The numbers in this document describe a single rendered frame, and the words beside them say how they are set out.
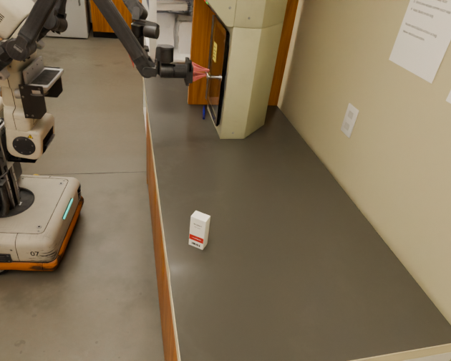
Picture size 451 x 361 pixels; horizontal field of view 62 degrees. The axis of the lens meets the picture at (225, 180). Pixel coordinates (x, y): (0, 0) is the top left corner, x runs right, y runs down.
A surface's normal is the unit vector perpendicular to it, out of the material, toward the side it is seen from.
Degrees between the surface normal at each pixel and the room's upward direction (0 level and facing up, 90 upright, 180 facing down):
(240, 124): 90
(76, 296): 0
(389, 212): 90
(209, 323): 0
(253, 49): 90
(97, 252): 0
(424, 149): 90
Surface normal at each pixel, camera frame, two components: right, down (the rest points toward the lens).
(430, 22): -0.97, 0.04
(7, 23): 0.07, 0.57
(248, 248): 0.11, -0.82
